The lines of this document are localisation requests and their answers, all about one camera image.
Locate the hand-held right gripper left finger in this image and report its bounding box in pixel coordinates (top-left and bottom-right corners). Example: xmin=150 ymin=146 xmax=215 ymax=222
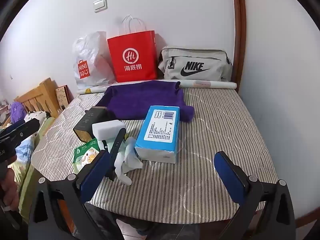
xmin=29 ymin=150 xmax=125 ymax=240

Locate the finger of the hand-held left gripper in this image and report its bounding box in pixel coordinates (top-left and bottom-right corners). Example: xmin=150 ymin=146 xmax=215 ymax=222
xmin=14 ymin=118 xmax=41 ymax=141
xmin=0 ymin=119 xmax=26 ymax=137

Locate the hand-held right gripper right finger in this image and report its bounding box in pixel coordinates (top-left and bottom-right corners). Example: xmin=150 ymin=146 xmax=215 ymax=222
xmin=214 ymin=151 xmax=297 ymax=240

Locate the green snack packet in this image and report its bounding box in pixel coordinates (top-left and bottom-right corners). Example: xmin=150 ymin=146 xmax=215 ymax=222
xmin=73 ymin=138 xmax=101 ymax=173

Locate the black strap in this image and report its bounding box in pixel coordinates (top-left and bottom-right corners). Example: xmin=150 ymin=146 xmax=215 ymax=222
xmin=107 ymin=128 xmax=127 ymax=182

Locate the white sponge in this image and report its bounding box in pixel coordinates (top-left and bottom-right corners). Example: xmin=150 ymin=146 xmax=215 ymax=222
xmin=92 ymin=119 xmax=127 ymax=142

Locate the person's left hand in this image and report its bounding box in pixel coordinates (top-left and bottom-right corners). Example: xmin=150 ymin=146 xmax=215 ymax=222
xmin=0 ymin=166 xmax=23 ymax=213

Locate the white spotted pillow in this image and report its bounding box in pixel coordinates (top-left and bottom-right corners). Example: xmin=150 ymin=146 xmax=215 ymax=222
xmin=24 ymin=111 xmax=48 ymax=128

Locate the purple plush toy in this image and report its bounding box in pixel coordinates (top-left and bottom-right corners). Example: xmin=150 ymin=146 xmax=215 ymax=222
xmin=10 ymin=102 xmax=28 ymax=123

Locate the light blue cloth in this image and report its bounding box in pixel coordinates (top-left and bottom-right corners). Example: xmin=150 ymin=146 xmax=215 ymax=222
xmin=15 ymin=139 xmax=35 ymax=161

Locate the wooden headboard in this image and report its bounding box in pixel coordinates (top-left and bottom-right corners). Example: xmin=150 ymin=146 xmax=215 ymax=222
xmin=13 ymin=77 xmax=61 ymax=118

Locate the green bedsheet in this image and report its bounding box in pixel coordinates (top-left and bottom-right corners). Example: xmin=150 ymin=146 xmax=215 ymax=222
xmin=10 ymin=117 xmax=56 ymax=221

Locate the mint green glove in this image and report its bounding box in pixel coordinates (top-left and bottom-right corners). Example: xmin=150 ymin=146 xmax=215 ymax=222
xmin=122 ymin=136 xmax=144 ymax=172

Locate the patterned cardboard box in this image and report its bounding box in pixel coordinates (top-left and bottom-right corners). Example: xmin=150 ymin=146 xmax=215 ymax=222
xmin=55 ymin=85 xmax=70 ymax=111

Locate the striped quilted mattress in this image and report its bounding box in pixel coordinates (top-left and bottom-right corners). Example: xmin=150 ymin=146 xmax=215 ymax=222
xmin=31 ymin=81 xmax=279 ymax=217

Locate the black box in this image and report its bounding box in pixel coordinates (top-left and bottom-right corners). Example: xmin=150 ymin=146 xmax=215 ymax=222
xmin=73 ymin=106 xmax=108 ymax=143

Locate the blue tissue pack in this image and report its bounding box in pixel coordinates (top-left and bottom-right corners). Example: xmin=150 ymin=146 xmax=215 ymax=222
xmin=134 ymin=105 xmax=181 ymax=165

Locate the purple towel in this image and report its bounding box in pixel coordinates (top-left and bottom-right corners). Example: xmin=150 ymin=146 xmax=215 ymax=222
xmin=96 ymin=80 xmax=195 ymax=123

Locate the white plastic bag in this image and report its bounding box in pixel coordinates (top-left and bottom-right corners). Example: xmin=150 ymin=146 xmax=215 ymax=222
xmin=72 ymin=31 xmax=117 ymax=87

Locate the rolled white paper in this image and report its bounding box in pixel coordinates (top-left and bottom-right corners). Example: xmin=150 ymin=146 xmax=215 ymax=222
xmin=76 ymin=80 xmax=237 ymax=96

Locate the grey waist bag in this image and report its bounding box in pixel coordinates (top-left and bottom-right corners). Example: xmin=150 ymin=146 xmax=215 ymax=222
xmin=158 ymin=46 xmax=233 ymax=82

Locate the red paper bag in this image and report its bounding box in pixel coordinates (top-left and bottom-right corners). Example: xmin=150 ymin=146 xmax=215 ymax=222
xmin=107 ymin=15 xmax=158 ymax=83

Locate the white light switch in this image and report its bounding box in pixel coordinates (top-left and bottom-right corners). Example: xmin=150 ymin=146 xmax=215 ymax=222
xmin=93 ymin=0 xmax=108 ymax=13

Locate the wooden door frame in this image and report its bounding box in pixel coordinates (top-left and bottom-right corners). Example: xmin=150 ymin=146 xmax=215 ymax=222
xmin=230 ymin=0 xmax=247 ymax=93

